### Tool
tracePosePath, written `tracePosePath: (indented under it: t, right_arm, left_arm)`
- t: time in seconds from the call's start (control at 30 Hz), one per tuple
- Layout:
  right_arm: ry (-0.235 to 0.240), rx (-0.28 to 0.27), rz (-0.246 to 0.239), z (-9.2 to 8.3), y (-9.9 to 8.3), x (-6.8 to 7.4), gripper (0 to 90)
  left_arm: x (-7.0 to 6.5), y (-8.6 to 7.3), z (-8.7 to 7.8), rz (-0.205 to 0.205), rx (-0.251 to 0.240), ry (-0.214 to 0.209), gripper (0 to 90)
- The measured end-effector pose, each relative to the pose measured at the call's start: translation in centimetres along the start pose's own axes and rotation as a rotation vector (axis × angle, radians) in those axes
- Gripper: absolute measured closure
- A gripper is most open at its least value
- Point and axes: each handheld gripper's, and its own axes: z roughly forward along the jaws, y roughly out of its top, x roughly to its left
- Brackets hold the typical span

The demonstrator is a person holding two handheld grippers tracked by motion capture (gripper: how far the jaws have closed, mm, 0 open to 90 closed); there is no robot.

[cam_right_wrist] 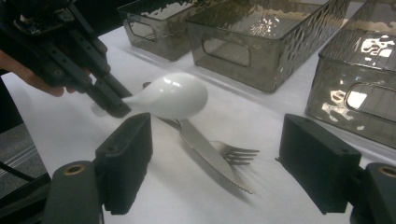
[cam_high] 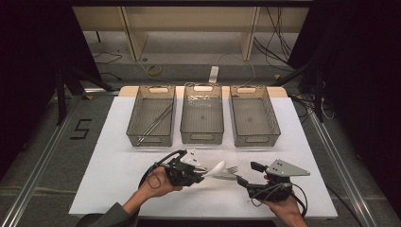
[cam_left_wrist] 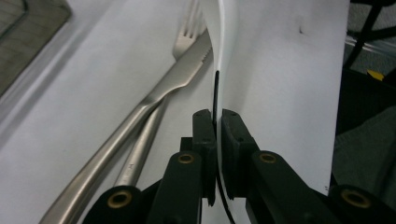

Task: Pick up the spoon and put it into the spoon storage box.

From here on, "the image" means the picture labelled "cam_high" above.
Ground black cables beside table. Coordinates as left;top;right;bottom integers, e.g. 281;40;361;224
291;94;335;122

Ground person's left hand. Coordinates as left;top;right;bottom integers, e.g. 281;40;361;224
137;166;184;201

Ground white table mat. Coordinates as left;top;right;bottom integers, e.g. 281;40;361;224
68;96;339;220

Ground black metal stand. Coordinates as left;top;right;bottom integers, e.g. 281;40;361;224
55;65;114;127
273;60;325;123

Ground black floor cable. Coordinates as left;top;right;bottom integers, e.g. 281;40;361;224
94;51;123;65

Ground aluminium floor rail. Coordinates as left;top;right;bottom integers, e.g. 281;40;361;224
0;94;83;227
306;110;379;227

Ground yellow tape roll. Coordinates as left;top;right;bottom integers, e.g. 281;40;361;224
147;64;163;78

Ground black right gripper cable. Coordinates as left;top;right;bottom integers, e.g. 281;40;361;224
250;183;308;219

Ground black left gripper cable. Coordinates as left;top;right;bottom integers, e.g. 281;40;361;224
138;148;189;191

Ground metal chopstick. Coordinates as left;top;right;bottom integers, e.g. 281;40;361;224
135;106;175;147
138;103;175;144

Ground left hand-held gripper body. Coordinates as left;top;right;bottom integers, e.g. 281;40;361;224
163;148;206;187

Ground person's right hand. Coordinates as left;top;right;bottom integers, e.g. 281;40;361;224
259;174;305;225

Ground grey translucent plastic bin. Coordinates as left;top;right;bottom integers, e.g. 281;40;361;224
179;82;225;146
126;84;177;148
229;84;282;148

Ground white power strip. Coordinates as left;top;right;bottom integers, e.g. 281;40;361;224
208;65;219;84

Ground black curtain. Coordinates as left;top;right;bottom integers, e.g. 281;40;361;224
289;0;401;218
0;0;102;178

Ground white floor cable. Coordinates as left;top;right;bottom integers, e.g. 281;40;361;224
217;51;257;87

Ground beige wooden shelf unit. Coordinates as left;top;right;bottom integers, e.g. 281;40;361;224
73;6;310;62

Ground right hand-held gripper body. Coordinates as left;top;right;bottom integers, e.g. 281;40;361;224
245;158;311;203

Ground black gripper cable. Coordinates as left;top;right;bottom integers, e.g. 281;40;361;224
138;148;189;191
250;183;308;219

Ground bundle of black cables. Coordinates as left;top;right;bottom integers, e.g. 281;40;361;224
253;7;294;72

